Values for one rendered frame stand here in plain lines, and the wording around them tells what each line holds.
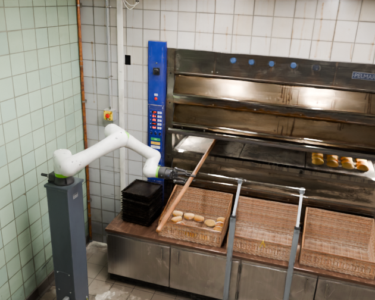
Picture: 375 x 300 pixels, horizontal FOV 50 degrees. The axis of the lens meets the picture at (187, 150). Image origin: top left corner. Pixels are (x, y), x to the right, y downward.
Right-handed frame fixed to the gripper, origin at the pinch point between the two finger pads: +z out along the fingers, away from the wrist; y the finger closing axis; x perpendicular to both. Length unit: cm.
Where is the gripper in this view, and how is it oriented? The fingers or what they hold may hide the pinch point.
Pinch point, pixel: (191, 177)
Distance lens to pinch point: 316.2
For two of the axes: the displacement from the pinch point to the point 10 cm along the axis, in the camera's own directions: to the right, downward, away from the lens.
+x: -2.8, 3.3, -9.0
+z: 9.6, 1.4, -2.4
